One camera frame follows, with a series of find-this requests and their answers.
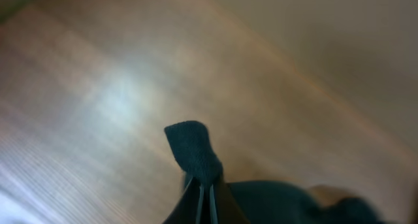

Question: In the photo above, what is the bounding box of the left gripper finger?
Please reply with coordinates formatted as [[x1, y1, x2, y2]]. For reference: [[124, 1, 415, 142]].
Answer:
[[164, 121, 249, 224], [163, 178, 202, 224]]

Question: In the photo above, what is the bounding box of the black t-shirt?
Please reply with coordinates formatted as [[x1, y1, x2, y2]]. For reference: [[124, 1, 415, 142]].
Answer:
[[226, 181, 383, 224]]

